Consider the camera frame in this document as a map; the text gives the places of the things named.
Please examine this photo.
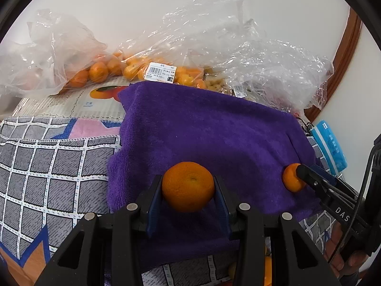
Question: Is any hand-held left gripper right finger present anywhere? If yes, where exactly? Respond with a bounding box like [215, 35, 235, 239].
[213, 175, 343, 286]

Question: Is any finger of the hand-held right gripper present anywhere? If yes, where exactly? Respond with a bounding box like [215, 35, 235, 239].
[310, 164, 358, 193]
[296, 164, 338, 207]

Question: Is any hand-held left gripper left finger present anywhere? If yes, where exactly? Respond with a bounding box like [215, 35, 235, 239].
[34, 175, 164, 286]

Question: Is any small orange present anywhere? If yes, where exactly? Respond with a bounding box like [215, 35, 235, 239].
[282, 163, 307, 193]
[263, 246, 273, 286]

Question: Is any large orange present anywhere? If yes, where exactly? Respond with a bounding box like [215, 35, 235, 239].
[161, 161, 215, 213]

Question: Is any person's right hand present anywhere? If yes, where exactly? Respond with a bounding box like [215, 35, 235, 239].
[324, 222, 371, 279]

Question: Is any blue tissue pack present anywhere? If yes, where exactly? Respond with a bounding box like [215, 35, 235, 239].
[309, 120, 348, 176]

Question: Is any purple towel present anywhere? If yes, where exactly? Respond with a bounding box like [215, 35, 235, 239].
[106, 81, 328, 275]

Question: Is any grey checked printed blanket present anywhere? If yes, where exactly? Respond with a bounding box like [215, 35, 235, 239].
[0, 116, 338, 286]

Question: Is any white printed carton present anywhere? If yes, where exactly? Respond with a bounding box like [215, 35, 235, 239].
[12, 77, 133, 121]

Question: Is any crinkled clear plastic bag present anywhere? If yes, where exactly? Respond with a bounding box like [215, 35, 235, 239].
[162, 0, 336, 114]

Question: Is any labelled clear kumquat bag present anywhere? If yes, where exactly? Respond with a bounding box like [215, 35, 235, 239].
[112, 31, 209, 90]

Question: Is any bagged oranges group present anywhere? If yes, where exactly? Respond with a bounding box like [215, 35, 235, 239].
[61, 52, 127, 91]

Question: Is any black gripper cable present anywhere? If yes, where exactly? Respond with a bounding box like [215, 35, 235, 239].
[338, 141, 377, 255]

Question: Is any brown wooden door frame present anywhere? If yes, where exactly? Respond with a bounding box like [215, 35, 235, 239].
[303, 7, 363, 123]

